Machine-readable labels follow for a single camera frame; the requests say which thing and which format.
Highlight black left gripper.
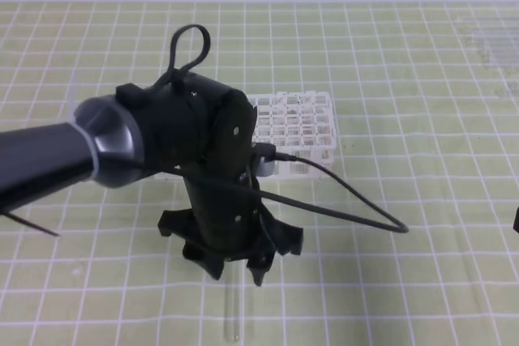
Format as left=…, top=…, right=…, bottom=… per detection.
left=158, top=159, right=303, bottom=287

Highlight clear glass test tube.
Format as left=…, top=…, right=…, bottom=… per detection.
left=225, top=263, right=242, bottom=320

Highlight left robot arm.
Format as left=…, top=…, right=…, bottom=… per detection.
left=1, top=74, right=303, bottom=284

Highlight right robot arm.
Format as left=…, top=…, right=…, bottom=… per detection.
left=513, top=207, right=519, bottom=233

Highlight white plastic test tube rack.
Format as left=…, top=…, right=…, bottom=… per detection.
left=153, top=90, right=337, bottom=181

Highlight green checkered tablecloth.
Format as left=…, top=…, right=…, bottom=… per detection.
left=1, top=2, right=518, bottom=345

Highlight spare clear glass test tubes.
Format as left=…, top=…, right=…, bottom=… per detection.
left=455, top=16, right=518, bottom=100

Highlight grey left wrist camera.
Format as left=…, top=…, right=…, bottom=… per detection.
left=251, top=143, right=277, bottom=177

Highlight black left camera cable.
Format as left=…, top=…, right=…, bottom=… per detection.
left=169, top=147, right=410, bottom=235

